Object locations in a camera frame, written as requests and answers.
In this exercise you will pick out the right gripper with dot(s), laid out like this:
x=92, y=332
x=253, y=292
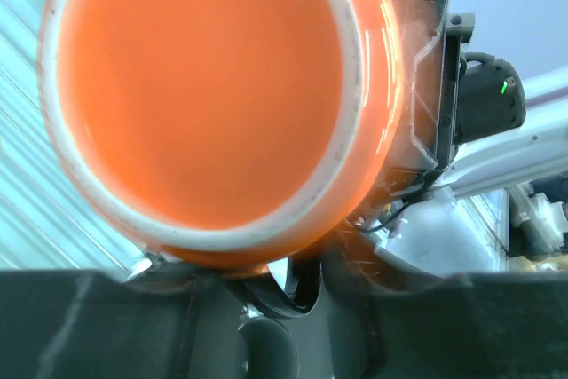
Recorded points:
x=431, y=41

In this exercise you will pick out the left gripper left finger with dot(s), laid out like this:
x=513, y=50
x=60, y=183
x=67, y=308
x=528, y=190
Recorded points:
x=82, y=324

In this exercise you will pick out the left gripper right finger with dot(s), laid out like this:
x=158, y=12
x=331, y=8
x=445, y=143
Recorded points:
x=388, y=320

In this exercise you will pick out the orange mug black handle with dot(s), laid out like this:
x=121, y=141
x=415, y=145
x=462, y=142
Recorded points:
x=233, y=134

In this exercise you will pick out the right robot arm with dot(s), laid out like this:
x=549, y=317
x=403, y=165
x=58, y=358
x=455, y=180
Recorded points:
x=459, y=174

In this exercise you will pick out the dark green mug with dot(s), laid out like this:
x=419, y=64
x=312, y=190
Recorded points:
x=266, y=350

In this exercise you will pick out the metal wire dish rack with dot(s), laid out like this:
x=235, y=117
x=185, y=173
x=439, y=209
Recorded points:
x=45, y=223

